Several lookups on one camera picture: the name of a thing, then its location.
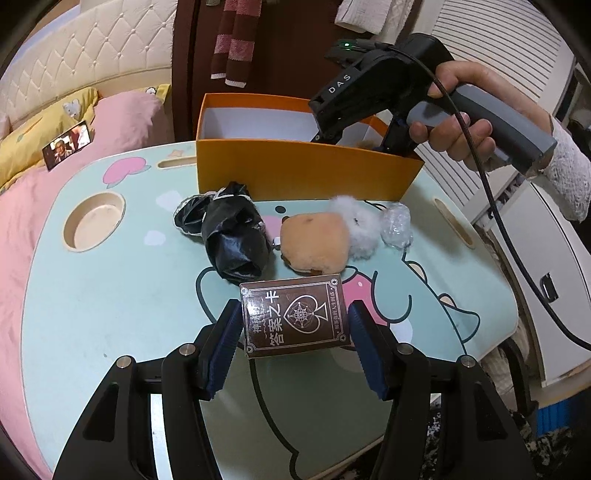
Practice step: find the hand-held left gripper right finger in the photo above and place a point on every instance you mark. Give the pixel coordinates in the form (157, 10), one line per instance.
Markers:
(365, 346)

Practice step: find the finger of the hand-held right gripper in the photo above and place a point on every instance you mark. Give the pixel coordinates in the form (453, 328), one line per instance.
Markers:
(328, 133)
(392, 136)

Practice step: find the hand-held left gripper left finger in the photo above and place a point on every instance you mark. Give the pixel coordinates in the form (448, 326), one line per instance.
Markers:
(225, 344)

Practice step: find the orange cardboard box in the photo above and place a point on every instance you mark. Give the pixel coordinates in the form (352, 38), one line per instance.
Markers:
(300, 170)

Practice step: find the brown card box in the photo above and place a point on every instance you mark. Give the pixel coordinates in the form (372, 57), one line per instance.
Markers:
(295, 318)

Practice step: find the black plastic bag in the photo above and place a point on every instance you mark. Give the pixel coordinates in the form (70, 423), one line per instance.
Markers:
(235, 240)

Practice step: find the person's right forearm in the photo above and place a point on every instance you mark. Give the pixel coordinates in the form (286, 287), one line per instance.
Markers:
(570, 175)

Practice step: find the person's right hand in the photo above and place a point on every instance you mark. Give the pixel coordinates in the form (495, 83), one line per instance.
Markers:
(489, 81)

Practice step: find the white knit sweater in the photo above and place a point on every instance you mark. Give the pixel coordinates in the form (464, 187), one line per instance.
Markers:
(369, 14)

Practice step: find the dark wooden door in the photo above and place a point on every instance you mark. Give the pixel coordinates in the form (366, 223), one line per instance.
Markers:
(286, 55)

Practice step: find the clear plastic wrap ball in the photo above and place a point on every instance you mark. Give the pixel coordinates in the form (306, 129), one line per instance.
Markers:
(397, 226)

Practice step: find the white fluffy pompom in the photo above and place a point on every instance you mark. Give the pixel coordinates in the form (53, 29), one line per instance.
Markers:
(364, 230)

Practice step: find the brown plush toy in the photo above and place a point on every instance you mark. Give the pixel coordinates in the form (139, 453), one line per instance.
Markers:
(314, 244)

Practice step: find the maroon pink striped scarf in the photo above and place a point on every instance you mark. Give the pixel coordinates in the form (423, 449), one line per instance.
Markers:
(235, 46)

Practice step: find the white slatted panel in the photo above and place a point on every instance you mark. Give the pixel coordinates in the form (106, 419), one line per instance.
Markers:
(498, 32)

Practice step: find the yellow pillow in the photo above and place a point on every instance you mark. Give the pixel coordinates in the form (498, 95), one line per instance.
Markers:
(27, 147)
(159, 91)

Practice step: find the white cabinet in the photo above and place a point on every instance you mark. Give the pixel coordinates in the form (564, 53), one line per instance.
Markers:
(545, 332)

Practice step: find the blue corrugated object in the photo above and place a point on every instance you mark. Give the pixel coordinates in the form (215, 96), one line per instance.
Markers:
(565, 415)

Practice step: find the cream tufted headboard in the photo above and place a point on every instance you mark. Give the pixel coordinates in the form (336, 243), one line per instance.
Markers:
(92, 46)

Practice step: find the smartphone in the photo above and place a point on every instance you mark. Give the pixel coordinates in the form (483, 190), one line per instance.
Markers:
(67, 145)

